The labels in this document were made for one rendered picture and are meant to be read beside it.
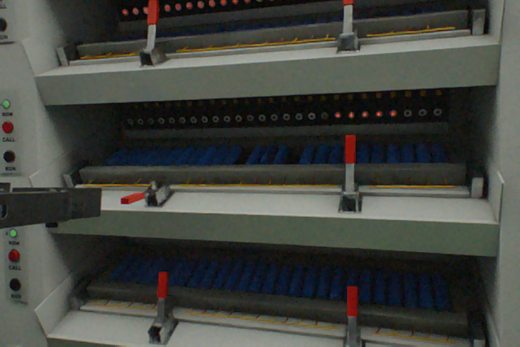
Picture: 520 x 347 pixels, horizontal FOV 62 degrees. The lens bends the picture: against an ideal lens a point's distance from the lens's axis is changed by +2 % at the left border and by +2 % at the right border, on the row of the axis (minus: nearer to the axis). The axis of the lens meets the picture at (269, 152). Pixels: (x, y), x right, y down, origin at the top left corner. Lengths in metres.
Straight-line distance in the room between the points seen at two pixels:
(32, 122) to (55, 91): 0.06
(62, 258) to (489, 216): 0.61
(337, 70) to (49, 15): 0.45
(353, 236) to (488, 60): 0.25
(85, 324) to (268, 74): 0.47
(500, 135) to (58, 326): 0.66
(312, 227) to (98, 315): 0.38
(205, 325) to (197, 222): 0.16
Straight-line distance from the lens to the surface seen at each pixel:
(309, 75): 0.53
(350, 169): 0.54
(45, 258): 0.74
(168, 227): 0.61
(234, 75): 0.56
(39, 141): 0.72
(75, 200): 0.44
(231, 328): 0.66
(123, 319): 0.73
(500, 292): 0.55
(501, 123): 0.52
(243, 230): 0.57
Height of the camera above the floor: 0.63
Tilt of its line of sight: 3 degrees down
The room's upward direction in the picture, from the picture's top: 1 degrees counter-clockwise
